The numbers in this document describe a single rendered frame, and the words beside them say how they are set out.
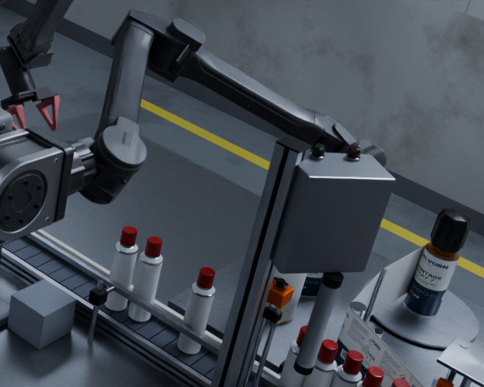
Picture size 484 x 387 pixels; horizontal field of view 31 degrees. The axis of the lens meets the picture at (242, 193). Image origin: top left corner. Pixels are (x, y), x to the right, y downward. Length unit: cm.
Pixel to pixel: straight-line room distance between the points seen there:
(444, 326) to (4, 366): 108
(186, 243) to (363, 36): 280
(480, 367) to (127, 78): 83
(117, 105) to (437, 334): 113
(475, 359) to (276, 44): 375
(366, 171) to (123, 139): 41
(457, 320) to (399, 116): 277
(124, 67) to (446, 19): 342
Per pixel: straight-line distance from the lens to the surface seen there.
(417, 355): 213
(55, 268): 209
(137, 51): 155
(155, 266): 187
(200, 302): 181
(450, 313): 232
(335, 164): 145
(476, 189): 489
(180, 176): 272
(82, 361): 191
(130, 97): 144
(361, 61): 499
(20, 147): 122
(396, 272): 213
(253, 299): 154
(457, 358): 169
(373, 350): 182
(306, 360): 160
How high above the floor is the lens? 204
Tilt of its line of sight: 27 degrees down
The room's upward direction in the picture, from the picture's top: 14 degrees clockwise
